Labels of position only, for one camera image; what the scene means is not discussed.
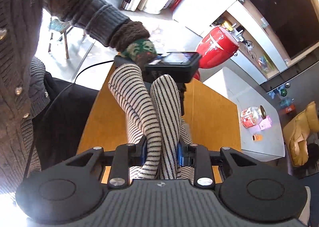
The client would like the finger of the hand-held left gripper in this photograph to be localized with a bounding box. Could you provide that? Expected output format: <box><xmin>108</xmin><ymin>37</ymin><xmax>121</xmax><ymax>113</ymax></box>
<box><xmin>178</xmin><ymin>83</ymin><xmax>187</xmax><ymax>119</ymax></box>

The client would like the yellow armchair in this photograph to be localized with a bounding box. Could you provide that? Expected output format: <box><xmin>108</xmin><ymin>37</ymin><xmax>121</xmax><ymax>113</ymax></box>
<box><xmin>282</xmin><ymin>101</ymin><xmax>319</xmax><ymax>168</ymax></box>

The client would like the glass jar with red label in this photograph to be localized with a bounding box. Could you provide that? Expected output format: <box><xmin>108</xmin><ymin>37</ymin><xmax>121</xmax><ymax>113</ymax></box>
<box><xmin>240</xmin><ymin>105</ymin><xmax>267</xmax><ymax>130</ymax></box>

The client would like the red barrel stool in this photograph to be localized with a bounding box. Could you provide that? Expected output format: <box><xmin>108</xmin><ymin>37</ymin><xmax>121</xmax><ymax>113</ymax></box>
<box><xmin>194</xmin><ymin>25</ymin><xmax>240</xmax><ymax>81</ymax></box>

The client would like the wooden chair with teal seat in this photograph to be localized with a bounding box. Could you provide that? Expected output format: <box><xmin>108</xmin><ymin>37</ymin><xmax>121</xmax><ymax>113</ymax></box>
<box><xmin>47</xmin><ymin>16</ymin><xmax>74</xmax><ymax>59</ymax></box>

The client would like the clear box with green lid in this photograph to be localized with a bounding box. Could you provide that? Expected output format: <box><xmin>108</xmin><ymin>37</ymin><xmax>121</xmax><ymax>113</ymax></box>
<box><xmin>257</xmin><ymin>54</ymin><xmax>275</xmax><ymax>73</ymax></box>

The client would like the pink box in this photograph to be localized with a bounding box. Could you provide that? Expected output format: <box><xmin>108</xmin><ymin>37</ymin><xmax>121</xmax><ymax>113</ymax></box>
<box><xmin>259</xmin><ymin>116</ymin><xmax>274</xmax><ymax>131</ymax></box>

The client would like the black cable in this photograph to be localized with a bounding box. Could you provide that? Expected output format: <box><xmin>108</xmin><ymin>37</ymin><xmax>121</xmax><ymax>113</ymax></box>
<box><xmin>73</xmin><ymin>60</ymin><xmax>117</xmax><ymax>85</ymax></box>

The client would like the striped knit garment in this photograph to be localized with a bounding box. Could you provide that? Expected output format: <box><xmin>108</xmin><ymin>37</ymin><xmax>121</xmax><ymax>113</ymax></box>
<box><xmin>108</xmin><ymin>64</ymin><xmax>195</xmax><ymax>180</ymax></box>

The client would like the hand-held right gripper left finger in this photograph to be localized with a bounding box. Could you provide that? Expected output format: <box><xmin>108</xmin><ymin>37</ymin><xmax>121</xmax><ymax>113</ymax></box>
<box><xmin>66</xmin><ymin>137</ymin><xmax>148</xmax><ymax>189</ymax></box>

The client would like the black television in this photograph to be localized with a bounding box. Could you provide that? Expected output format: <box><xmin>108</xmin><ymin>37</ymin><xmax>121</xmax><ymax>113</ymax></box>
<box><xmin>245</xmin><ymin>0</ymin><xmax>319</xmax><ymax>60</ymax></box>

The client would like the white and wood TV cabinet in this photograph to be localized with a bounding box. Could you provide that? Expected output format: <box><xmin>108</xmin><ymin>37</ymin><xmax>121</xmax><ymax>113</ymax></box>
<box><xmin>172</xmin><ymin>0</ymin><xmax>319</xmax><ymax>85</ymax></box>

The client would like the blue water bottle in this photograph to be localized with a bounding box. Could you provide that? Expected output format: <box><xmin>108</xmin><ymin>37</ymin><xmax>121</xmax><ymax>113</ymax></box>
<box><xmin>279</xmin><ymin>97</ymin><xmax>293</xmax><ymax>108</ymax></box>

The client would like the person's left forearm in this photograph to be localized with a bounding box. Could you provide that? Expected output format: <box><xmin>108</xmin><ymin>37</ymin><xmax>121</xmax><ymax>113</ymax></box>
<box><xmin>42</xmin><ymin>0</ymin><xmax>150</xmax><ymax>55</ymax></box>

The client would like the black cloth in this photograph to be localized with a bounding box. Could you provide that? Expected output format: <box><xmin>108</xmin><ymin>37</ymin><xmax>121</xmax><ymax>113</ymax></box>
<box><xmin>30</xmin><ymin>71</ymin><xmax>105</xmax><ymax>174</ymax></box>

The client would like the person's left hand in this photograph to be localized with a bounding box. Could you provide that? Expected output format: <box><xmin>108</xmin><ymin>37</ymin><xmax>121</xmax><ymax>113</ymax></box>
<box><xmin>122</xmin><ymin>38</ymin><xmax>158</xmax><ymax>66</ymax></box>

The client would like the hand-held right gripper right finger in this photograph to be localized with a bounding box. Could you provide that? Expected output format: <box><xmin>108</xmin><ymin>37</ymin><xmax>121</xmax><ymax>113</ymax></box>
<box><xmin>177</xmin><ymin>140</ymin><xmax>252</xmax><ymax>189</ymax></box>

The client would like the white coffee table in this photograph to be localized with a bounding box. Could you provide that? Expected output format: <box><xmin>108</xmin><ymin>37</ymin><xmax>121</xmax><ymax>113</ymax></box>
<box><xmin>202</xmin><ymin>67</ymin><xmax>286</xmax><ymax>160</ymax></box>

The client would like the person in grey cardigan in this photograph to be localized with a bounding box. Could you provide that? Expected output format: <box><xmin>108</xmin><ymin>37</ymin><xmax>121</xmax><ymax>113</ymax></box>
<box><xmin>0</xmin><ymin>0</ymin><xmax>75</xmax><ymax>192</ymax></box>

